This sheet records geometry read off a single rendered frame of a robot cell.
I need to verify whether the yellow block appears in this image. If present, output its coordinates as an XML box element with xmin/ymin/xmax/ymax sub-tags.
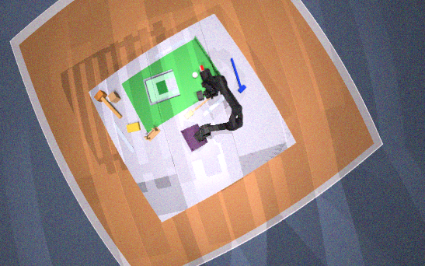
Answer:
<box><xmin>126</xmin><ymin>123</ymin><xmax>141</xmax><ymax>133</ymax></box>

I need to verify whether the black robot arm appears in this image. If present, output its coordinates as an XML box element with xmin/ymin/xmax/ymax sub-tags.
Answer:
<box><xmin>194</xmin><ymin>68</ymin><xmax>244</xmax><ymax>142</ymax></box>

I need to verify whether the tan cube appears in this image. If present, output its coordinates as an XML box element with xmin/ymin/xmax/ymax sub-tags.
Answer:
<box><xmin>108</xmin><ymin>91</ymin><xmax>121</xmax><ymax>103</ymax></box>

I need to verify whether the orange mallet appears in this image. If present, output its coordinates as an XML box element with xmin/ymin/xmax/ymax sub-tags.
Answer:
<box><xmin>94</xmin><ymin>90</ymin><xmax>122</xmax><ymax>118</ymax></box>

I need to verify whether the green putting mat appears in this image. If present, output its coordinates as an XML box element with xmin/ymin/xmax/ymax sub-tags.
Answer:
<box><xmin>122</xmin><ymin>39</ymin><xmax>219</xmax><ymax>133</ymax></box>

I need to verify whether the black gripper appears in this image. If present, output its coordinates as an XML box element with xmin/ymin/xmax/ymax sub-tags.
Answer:
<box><xmin>196</xmin><ymin>89</ymin><xmax>219</xmax><ymax>101</ymax></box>

